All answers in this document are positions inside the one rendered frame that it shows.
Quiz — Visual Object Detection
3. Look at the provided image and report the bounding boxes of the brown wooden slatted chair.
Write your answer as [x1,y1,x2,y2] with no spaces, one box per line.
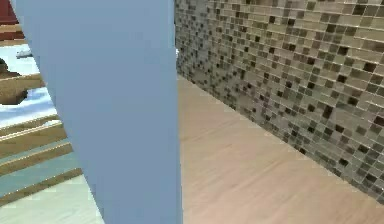
[0,73,83,207]

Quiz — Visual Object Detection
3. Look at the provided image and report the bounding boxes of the small grey object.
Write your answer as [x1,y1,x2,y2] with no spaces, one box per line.
[15,49,34,60]

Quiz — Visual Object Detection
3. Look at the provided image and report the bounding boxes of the dark brown round object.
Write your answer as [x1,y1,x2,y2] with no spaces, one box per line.
[0,57,14,80]

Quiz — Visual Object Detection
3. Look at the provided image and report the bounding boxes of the dark red cupboard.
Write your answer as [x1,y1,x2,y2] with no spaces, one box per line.
[0,0,26,42]

